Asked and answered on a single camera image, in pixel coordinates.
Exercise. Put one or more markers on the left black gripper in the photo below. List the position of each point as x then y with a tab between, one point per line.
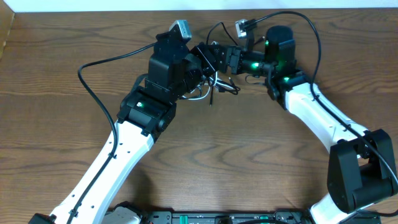
204	59

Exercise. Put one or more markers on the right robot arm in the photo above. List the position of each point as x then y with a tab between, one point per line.
361	165

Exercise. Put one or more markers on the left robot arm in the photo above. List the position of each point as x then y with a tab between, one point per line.
144	114

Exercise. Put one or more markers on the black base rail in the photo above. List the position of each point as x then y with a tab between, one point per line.
126	213

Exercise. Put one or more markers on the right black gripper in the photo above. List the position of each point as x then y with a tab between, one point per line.
238	54

